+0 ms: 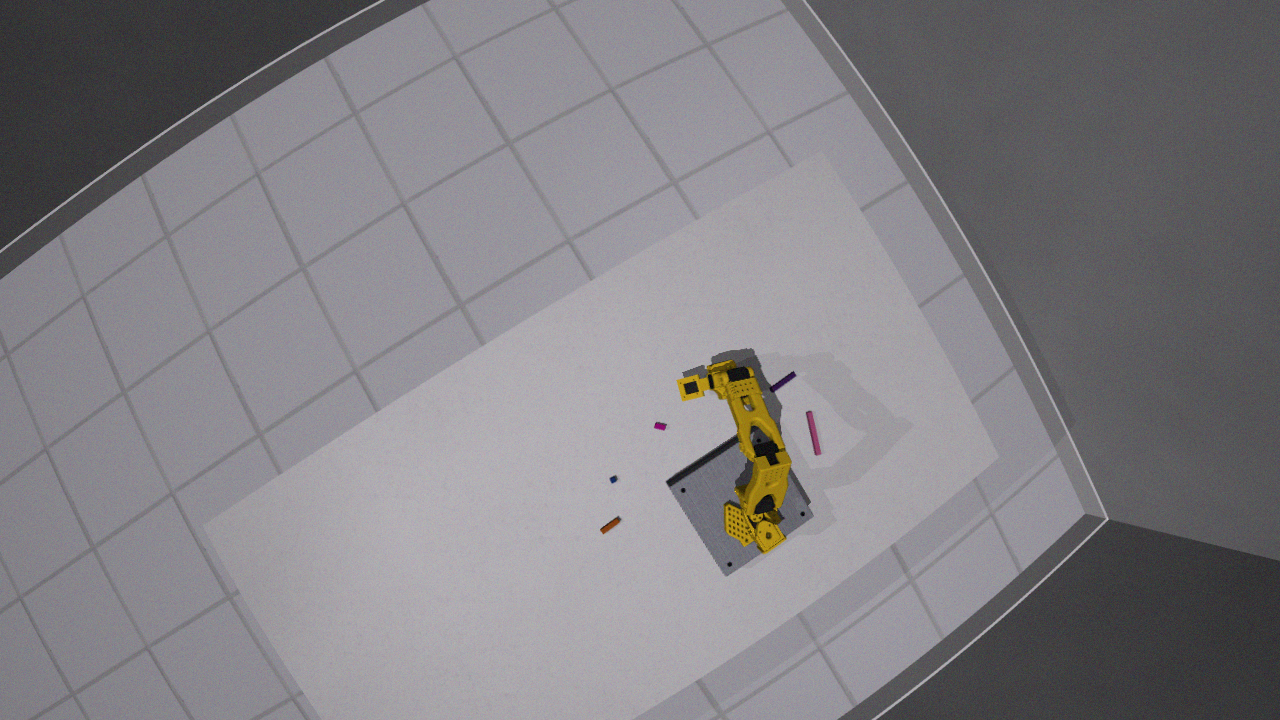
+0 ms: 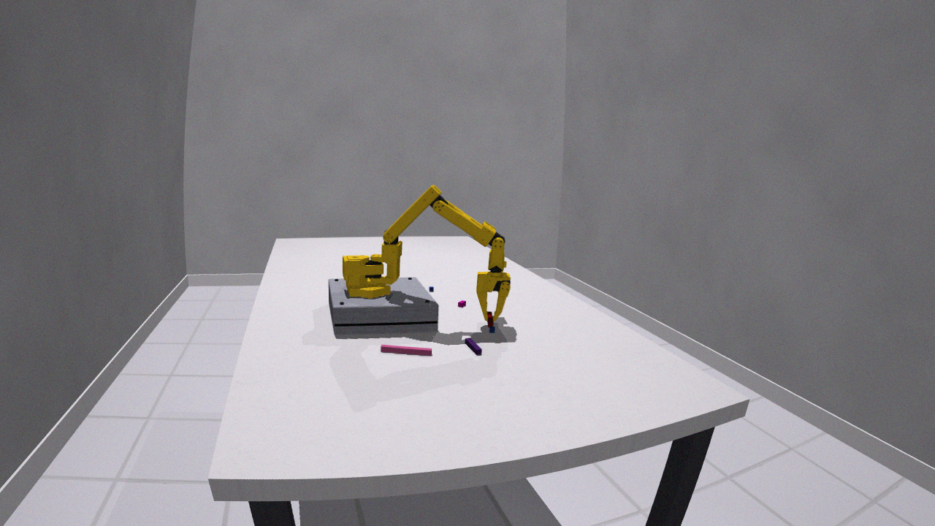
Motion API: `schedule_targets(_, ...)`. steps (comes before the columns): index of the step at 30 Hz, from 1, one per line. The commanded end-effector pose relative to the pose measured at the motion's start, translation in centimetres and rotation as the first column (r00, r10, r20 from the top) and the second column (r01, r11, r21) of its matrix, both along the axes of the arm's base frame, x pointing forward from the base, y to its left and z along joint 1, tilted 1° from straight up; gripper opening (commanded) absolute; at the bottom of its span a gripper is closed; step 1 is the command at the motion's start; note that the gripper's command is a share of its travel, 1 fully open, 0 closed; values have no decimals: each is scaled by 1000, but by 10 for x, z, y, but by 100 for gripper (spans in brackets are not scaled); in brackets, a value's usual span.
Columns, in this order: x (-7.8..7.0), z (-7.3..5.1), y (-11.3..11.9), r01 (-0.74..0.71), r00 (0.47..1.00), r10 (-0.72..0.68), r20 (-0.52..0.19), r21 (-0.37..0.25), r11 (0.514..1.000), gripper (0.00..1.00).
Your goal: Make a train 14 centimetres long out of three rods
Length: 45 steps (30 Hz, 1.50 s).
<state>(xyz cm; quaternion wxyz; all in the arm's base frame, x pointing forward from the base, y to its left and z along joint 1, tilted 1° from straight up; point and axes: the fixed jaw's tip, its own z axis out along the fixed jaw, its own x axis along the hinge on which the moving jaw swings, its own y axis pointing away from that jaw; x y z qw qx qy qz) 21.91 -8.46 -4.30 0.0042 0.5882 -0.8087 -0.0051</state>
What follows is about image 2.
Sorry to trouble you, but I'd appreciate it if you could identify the pink flat bar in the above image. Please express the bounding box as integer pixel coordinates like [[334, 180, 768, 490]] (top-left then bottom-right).
[[381, 345, 432, 356]]

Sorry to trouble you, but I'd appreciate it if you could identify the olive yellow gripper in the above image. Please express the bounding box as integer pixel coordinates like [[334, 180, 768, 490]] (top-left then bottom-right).
[[476, 271, 511, 321]]

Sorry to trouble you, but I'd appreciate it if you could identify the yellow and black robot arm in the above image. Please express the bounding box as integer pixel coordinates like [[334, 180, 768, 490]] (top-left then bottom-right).
[[345, 185, 507, 299]]

